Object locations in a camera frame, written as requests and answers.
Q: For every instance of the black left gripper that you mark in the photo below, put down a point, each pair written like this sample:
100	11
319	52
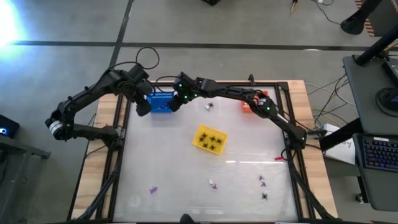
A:
138	85

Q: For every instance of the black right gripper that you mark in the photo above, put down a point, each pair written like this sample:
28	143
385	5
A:
189	87

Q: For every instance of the yellow plastic basket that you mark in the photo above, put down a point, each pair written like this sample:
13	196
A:
197	141

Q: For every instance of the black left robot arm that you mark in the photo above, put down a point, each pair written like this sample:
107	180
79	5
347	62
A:
84	93

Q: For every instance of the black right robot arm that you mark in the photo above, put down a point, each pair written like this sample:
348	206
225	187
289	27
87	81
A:
236	91

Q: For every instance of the blue plastic basket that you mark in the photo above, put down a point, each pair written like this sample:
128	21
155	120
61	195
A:
155	101

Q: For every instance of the orange plastic basket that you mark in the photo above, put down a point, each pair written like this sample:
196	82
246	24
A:
246	107

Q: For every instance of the small red tag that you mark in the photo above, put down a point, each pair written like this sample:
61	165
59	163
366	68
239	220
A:
279	158

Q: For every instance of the person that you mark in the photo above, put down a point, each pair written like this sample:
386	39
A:
186	218

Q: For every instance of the grey metal stand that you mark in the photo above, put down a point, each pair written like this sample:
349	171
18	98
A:
18	147

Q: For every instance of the black box with blue light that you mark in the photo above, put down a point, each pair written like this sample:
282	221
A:
9	127

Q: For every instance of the black desk leg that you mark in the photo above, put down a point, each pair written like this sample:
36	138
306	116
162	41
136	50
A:
342	135

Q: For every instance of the white paper sheet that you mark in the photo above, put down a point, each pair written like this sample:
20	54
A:
342	152

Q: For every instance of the black chair foot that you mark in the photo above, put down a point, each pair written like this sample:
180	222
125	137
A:
354	23

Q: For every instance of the grey desk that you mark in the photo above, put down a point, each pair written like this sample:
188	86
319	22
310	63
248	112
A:
367	93

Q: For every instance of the orange striped mat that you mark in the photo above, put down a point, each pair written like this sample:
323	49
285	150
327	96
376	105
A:
369	26

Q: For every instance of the black pole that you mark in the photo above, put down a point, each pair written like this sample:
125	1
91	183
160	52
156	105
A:
376	46

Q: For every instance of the round black monitor base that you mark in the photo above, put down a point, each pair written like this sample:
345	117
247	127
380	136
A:
388	99

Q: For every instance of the black keyboard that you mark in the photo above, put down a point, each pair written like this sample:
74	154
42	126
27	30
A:
379	154

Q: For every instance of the black device on desk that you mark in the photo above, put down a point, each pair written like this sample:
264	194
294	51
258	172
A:
392	70

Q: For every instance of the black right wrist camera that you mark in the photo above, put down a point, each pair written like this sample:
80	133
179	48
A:
174	104

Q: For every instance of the black aluminium table frame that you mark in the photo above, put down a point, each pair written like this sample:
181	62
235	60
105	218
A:
233	83

